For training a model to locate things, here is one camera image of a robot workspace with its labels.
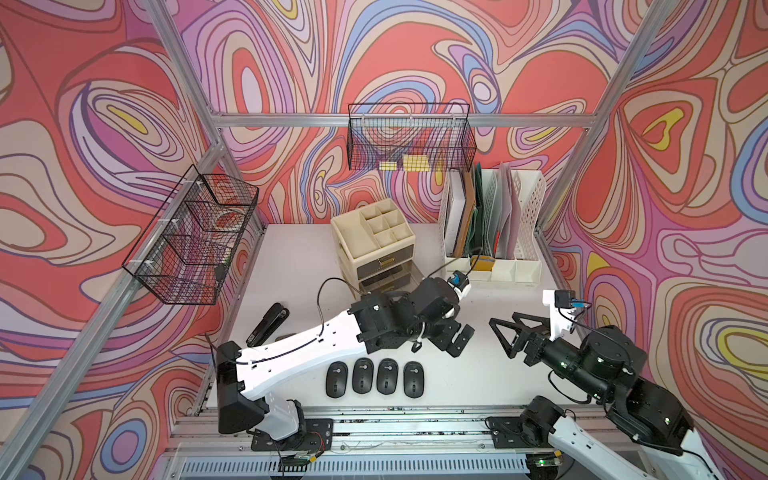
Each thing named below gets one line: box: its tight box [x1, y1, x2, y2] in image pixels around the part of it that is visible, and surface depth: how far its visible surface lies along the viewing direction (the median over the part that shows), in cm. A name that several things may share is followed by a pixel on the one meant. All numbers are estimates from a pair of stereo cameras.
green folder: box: [464, 162, 485, 256], surface depth 90 cm
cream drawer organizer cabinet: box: [331, 198, 416, 296], surface depth 86 cm
